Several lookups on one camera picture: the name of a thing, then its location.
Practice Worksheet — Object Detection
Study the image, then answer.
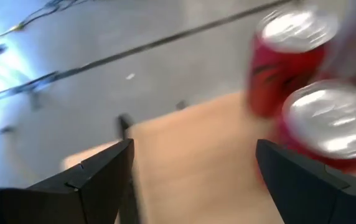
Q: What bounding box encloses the wooden shelf with black legs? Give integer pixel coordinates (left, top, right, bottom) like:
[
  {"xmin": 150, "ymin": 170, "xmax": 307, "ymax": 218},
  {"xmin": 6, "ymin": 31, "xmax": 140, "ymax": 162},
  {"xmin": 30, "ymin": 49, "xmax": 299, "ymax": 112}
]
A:
[{"xmin": 60, "ymin": 90, "xmax": 356, "ymax": 224}]

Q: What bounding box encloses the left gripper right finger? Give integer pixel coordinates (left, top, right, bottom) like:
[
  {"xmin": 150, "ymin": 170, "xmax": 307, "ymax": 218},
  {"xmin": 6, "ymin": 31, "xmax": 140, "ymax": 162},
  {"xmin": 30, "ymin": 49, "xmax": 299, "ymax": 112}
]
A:
[{"xmin": 255, "ymin": 139, "xmax": 356, "ymax": 224}]

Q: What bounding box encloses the red and silver soda can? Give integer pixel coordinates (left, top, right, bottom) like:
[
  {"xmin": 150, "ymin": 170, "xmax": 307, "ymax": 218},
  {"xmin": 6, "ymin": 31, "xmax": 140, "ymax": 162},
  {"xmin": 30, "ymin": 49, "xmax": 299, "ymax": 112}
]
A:
[{"xmin": 271, "ymin": 79, "xmax": 356, "ymax": 174}]

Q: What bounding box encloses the red Coca-Cola can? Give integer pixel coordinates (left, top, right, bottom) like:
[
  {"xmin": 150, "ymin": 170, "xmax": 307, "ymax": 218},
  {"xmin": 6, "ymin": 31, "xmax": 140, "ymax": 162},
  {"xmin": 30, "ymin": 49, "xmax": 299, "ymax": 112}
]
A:
[{"xmin": 246, "ymin": 9, "xmax": 340, "ymax": 119}]

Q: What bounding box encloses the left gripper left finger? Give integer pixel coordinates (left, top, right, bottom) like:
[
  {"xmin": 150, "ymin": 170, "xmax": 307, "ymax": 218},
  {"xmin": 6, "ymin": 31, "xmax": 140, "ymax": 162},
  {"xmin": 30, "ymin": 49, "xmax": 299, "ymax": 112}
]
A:
[{"xmin": 0, "ymin": 138, "xmax": 135, "ymax": 224}]

